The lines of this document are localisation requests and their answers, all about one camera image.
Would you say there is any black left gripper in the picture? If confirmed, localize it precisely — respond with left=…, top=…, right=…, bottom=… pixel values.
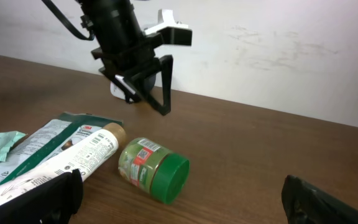
left=91, top=26, right=193, bottom=116

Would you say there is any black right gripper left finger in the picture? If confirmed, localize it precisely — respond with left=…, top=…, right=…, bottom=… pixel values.
left=0, top=169, right=83, bottom=223

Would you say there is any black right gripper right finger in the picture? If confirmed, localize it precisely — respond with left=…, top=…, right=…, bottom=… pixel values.
left=282, top=175, right=358, bottom=224

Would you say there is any white tube with tan cap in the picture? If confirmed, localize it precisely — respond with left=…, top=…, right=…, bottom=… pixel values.
left=0, top=123, right=126, bottom=205

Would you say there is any green 3M gloves package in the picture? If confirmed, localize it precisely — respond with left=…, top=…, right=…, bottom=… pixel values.
left=0, top=113, right=123, bottom=185

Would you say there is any green lid spice jar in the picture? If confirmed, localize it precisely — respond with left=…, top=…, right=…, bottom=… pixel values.
left=118, top=138, right=190, bottom=204

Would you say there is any white barcode scanner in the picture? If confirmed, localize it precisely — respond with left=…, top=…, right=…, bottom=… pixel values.
left=109, top=74, right=157, bottom=101

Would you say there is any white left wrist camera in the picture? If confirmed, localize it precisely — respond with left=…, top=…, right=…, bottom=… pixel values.
left=143, top=9, right=189, bottom=35

